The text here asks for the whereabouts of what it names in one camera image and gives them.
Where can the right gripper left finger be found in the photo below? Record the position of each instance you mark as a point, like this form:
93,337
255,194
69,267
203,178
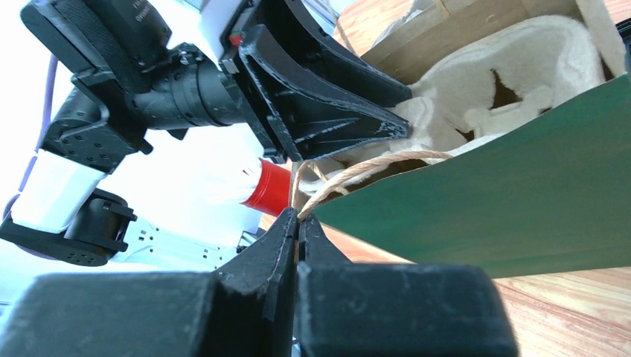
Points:
244,308

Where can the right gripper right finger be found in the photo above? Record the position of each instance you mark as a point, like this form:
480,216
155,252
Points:
394,309

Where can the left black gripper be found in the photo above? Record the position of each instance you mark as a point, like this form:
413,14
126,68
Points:
303,94

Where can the green paper bag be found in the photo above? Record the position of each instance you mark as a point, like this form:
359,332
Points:
519,161

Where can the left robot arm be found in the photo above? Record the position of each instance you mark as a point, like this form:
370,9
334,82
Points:
60,212

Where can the red cup holder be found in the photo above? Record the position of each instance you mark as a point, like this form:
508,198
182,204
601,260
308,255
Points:
270,195

